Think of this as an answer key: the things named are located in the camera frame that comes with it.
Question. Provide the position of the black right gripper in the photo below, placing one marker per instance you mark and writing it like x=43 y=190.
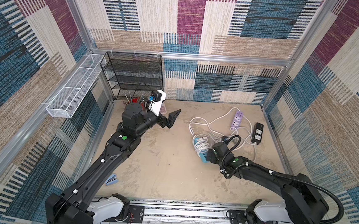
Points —
x=210 y=155

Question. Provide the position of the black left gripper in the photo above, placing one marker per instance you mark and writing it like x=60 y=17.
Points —
x=170 y=121

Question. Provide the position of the teal power strip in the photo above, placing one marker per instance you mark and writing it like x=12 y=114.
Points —
x=201 y=146

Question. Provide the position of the purple power strip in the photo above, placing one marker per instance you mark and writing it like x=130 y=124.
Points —
x=237 y=120

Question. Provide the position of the black power strip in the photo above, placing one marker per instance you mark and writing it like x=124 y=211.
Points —
x=257 y=133

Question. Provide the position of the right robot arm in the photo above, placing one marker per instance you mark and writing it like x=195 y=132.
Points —
x=302 y=201

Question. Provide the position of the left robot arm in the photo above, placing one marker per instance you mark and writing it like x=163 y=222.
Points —
x=76 y=204

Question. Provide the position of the pink white calculator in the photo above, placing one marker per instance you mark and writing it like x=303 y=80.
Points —
x=163 y=109

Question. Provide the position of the pencils in red cup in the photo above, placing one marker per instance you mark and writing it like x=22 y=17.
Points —
x=129 y=97

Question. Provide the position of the blue stapler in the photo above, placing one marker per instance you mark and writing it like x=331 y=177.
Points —
x=111 y=180

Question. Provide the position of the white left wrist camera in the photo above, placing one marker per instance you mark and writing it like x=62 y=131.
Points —
x=154 y=102

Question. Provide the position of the black wire mesh shelf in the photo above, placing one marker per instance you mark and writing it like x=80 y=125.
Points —
x=132 y=74

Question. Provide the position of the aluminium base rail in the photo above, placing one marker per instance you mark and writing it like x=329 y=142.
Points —
x=177 y=219

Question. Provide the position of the white wire mesh basket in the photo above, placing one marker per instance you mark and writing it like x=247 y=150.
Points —
x=71 y=95

